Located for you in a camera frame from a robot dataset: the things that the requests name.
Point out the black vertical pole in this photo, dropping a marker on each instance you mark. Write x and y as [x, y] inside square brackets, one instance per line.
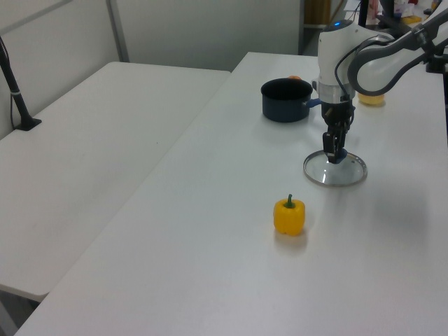
[364, 12]

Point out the yellow bell pepper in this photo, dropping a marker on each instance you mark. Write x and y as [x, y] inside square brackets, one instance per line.
[288, 218]

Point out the black angled shelf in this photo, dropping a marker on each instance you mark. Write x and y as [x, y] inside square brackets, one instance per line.
[390, 22]

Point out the dark blue saucepan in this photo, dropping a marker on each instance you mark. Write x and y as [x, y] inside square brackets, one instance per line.
[283, 108]

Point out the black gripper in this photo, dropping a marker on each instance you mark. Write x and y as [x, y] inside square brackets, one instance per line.
[337, 117]

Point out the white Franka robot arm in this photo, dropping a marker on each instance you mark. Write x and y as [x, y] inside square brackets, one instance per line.
[332, 52]

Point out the grey metal partition post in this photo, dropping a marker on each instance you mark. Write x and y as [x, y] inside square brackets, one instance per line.
[119, 35]

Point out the white side table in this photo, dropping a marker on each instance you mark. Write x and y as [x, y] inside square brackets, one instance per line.
[87, 157]

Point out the peach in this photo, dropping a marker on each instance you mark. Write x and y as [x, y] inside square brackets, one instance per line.
[371, 100]

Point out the glass lid with blue knob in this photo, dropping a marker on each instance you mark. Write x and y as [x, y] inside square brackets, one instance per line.
[316, 171]

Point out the orange tangerine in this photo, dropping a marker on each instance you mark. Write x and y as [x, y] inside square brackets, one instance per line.
[294, 77]

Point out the black camera stand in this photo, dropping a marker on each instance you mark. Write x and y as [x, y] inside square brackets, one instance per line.
[17, 101]
[435, 66]

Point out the wooden panel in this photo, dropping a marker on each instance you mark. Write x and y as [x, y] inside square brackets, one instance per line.
[316, 12]

